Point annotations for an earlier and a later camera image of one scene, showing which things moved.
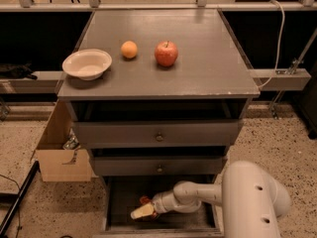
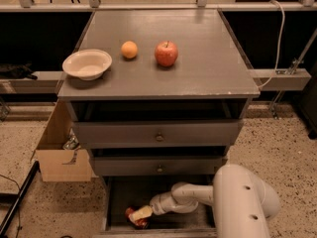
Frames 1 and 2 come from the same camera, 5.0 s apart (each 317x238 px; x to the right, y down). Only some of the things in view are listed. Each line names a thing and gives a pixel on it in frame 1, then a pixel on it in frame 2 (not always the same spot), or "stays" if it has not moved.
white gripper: [160, 203] stays
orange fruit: [129, 49] stays
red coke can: [146, 200] to [141, 223]
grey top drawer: [96, 134] stays
